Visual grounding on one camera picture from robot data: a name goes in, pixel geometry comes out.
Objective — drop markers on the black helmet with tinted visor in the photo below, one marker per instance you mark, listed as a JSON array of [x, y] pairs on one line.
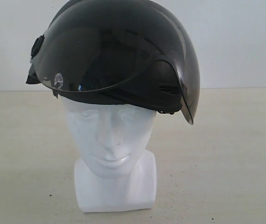
[[118, 52]]

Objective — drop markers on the white mannequin head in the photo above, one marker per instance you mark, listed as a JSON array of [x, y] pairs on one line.
[[114, 171]]

